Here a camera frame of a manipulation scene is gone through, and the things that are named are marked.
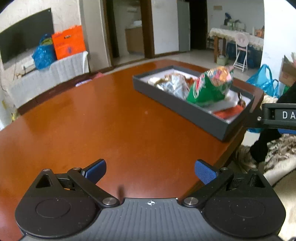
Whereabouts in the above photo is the blue plastic bag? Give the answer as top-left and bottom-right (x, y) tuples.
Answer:
(32, 34), (57, 70)

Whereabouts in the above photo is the dark brown candy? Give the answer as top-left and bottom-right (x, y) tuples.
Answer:
(237, 92), (246, 108)

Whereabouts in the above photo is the blue bag on floor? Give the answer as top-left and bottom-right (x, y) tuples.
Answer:
(247, 64), (280, 98)

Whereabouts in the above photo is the red snack bar wrapper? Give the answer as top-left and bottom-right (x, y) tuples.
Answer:
(213, 105), (244, 120)

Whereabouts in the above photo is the white checked cabinet cloth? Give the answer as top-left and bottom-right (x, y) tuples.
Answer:
(8, 51), (89, 108)

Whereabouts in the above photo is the green chips bag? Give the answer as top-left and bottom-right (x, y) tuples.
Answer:
(186, 65), (234, 106)

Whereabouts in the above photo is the orange cardboard box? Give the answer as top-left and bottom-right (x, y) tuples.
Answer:
(52, 25), (86, 60)

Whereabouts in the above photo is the black wall television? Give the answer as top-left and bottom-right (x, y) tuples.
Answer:
(0, 8), (54, 63)

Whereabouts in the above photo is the white printed snack packet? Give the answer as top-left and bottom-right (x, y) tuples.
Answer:
(147, 73), (190, 100)

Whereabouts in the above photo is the far table with cloth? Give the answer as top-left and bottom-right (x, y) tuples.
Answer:
(209, 28), (264, 72)

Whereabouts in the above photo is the white folding chair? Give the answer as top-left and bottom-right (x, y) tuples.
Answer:
(233, 32), (249, 72)

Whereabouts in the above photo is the pink floor cloth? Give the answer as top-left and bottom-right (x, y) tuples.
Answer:
(92, 72), (104, 79)

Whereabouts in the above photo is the grey storage box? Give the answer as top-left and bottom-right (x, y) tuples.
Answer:
(132, 65), (254, 141)

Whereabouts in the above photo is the purple plastic bottle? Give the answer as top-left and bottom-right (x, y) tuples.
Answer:
(75, 79), (92, 87)

